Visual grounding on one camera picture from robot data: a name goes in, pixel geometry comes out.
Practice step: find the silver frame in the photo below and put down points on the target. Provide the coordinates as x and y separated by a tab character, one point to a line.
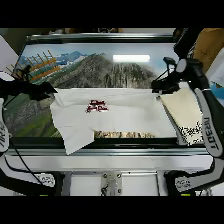
110	158

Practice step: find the cream garment with black print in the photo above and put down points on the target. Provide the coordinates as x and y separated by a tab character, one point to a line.
183	110

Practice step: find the white T-shirt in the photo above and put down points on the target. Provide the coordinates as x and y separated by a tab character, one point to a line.
126	113

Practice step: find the white garment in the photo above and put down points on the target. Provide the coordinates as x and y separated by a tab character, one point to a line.
216	70

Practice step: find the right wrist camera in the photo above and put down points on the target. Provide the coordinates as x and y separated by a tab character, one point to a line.
169	61

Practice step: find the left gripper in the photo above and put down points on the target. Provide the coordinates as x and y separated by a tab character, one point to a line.
41	90

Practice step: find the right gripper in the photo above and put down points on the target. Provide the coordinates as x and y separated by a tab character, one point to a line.
165	86

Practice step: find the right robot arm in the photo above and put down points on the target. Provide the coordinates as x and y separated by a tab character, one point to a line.
206	110

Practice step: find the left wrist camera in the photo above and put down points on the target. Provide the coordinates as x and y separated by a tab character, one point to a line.
24	70

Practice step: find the brown cardboard box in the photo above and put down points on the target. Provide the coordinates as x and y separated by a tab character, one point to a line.
208	46

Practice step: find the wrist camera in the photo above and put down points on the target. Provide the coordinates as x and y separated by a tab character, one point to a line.
169	61
24	70

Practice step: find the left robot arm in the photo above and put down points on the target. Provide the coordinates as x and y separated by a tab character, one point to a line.
13	88

